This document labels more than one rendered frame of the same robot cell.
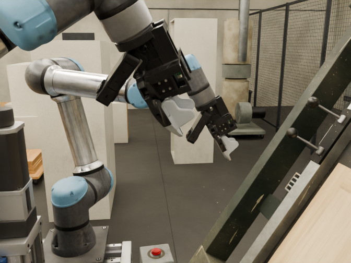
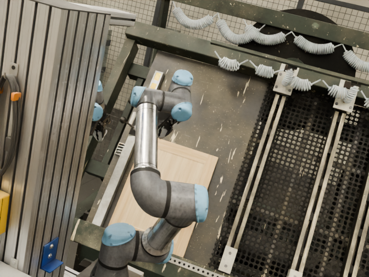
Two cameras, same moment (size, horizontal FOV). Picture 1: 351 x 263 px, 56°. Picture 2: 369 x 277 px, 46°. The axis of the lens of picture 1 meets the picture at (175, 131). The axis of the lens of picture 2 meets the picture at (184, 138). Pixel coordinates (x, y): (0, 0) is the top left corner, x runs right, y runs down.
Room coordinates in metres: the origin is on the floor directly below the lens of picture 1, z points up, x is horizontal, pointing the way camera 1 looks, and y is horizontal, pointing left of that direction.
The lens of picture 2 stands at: (-0.20, 1.58, 2.12)
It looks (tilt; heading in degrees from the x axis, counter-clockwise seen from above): 17 degrees down; 294
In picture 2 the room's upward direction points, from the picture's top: 14 degrees clockwise
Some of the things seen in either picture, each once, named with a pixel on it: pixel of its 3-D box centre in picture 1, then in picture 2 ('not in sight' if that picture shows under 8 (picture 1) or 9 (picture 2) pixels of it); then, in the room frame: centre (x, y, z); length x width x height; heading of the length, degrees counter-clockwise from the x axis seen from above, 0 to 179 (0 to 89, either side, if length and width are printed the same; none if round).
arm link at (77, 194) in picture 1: (71, 199); not in sight; (1.02, 0.35, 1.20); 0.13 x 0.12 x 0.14; 161
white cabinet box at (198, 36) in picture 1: (191, 92); not in sight; (4.90, -0.24, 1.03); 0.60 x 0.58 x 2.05; 6
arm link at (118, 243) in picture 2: not in sight; (118, 243); (0.52, 0.30, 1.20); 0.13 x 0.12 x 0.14; 40
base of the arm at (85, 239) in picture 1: (72, 231); not in sight; (1.02, 0.36, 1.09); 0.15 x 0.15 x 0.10
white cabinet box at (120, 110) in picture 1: (111, 120); not in sight; (5.86, 1.17, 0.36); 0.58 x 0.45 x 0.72; 96
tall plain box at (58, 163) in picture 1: (81, 125); not in sight; (3.41, 1.01, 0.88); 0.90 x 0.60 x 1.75; 6
